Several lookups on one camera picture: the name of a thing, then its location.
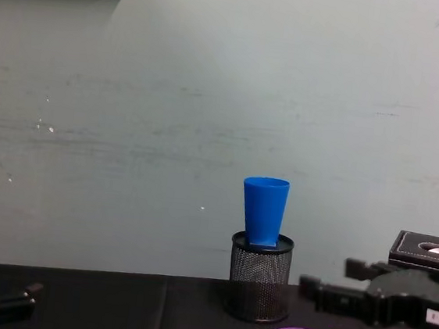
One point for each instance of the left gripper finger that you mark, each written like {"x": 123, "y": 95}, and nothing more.
{"x": 8, "y": 303}

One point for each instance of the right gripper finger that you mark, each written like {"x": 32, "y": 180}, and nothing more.
{"x": 361, "y": 269}
{"x": 339, "y": 299}

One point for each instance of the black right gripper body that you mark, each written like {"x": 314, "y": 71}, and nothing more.
{"x": 402, "y": 297}

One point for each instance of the black leather tissue box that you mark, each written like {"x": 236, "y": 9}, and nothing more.
{"x": 406, "y": 251}

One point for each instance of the black mesh pen holder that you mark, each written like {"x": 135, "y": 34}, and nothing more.
{"x": 258, "y": 282}

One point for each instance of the blue plastic cup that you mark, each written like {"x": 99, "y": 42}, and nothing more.
{"x": 264, "y": 208}

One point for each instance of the black table cloth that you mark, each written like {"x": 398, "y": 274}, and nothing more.
{"x": 129, "y": 308}

